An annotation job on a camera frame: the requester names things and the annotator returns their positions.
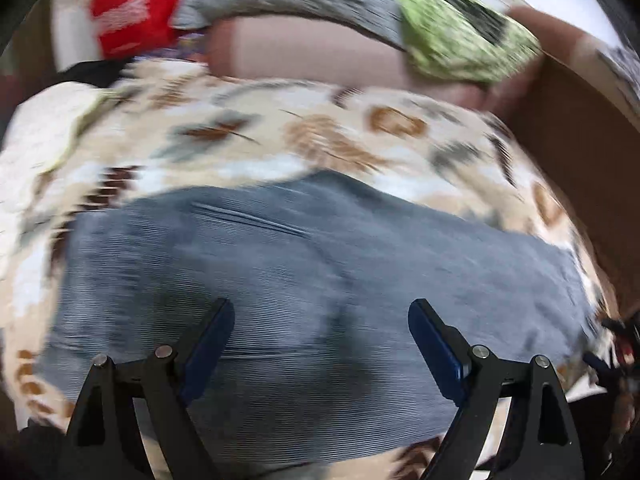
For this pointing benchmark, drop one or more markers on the blue printed box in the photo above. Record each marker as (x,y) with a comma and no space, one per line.
(185,45)

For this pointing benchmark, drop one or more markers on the grey denim pants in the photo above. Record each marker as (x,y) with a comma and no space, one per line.
(300,285)

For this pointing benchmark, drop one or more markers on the dark cloth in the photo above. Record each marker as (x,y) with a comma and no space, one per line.
(90,72)

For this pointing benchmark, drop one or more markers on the white quilted cover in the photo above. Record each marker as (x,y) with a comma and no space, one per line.
(40,125)

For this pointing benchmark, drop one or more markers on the leaf printed fleece blanket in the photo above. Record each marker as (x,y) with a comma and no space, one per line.
(320,125)

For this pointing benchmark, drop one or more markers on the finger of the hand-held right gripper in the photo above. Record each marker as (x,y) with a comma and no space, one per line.
(596,361)

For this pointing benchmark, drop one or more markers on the green patterned cloth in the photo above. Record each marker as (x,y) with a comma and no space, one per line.
(450,45)

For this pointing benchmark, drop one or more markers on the red and white bag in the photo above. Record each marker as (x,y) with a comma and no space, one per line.
(135,10)

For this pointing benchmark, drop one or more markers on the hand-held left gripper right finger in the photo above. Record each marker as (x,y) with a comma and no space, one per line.
(434,351)

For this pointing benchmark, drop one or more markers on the pink bolster cushion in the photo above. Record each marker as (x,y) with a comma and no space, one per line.
(310,50)

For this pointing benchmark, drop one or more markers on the grey patterned cloth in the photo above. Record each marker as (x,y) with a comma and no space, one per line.
(620,67)

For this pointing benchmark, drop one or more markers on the brown headboard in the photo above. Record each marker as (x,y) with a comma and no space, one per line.
(565,135)

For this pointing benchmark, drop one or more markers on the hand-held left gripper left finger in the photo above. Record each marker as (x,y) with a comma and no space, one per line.
(211,344)

